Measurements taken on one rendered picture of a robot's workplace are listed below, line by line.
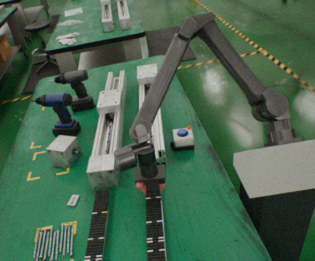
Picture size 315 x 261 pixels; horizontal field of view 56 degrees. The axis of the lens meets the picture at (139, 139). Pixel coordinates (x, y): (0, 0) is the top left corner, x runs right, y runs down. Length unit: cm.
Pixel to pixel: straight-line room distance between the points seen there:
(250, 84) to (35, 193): 89
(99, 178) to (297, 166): 66
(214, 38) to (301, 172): 52
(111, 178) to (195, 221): 34
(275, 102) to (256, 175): 24
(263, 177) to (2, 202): 96
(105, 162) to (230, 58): 57
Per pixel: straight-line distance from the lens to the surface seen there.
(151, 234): 93
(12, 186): 134
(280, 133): 106
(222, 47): 107
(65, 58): 293
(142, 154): 90
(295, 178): 107
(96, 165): 111
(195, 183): 110
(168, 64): 99
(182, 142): 121
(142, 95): 150
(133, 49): 288
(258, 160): 95
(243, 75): 106
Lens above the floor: 157
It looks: 36 degrees down
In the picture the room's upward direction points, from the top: 11 degrees counter-clockwise
